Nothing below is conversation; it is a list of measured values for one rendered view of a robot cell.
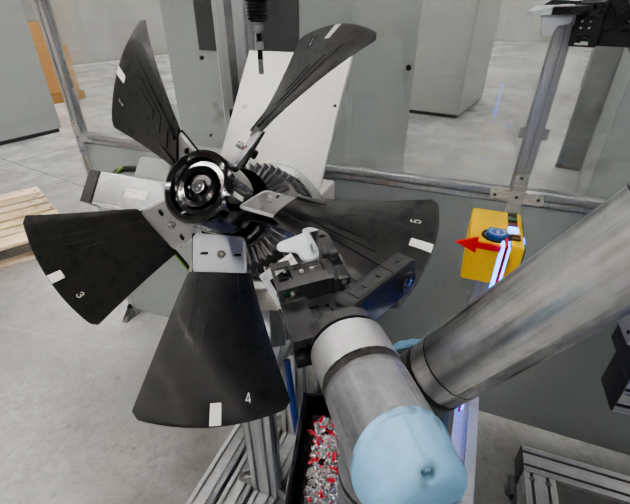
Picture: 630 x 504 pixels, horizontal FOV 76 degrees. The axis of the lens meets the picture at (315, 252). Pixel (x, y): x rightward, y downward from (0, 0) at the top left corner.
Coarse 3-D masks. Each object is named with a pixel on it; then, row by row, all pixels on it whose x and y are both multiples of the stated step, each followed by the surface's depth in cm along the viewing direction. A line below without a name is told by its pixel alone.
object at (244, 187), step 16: (192, 160) 62; (208, 160) 61; (224, 160) 60; (176, 176) 62; (192, 176) 62; (208, 176) 61; (224, 176) 59; (240, 176) 62; (256, 176) 70; (176, 192) 62; (192, 192) 62; (208, 192) 61; (224, 192) 59; (240, 192) 61; (256, 192) 70; (176, 208) 61; (192, 208) 61; (208, 208) 60; (224, 208) 59; (240, 208) 62; (192, 224) 60; (208, 224) 60; (224, 224) 62; (240, 224) 65; (256, 224) 69
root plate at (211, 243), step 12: (204, 240) 64; (216, 240) 65; (228, 240) 66; (240, 240) 67; (216, 252) 64; (228, 252) 66; (240, 252) 67; (204, 264) 63; (216, 264) 64; (228, 264) 65; (240, 264) 66
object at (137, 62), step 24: (144, 24) 70; (144, 48) 70; (144, 72) 70; (120, 96) 78; (144, 96) 71; (120, 120) 81; (144, 120) 75; (168, 120) 68; (144, 144) 79; (168, 144) 72
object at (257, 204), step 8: (264, 192) 67; (272, 192) 67; (248, 200) 63; (256, 200) 63; (264, 200) 64; (280, 200) 65; (288, 200) 65; (248, 208) 60; (256, 208) 61; (264, 208) 61; (272, 208) 61; (280, 208) 62; (272, 216) 59
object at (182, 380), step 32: (192, 288) 61; (224, 288) 63; (192, 320) 60; (224, 320) 62; (256, 320) 65; (160, 352) 58; (192, 352) 59; (224, 352) 61; (256, 352) 63; (160, 384) 58; (192, 384) 59; (224, 384) 60; (256, 384) 62; (160, 416) 57; (192, 416) 58; (224, 416) 59; (256, 416) 60
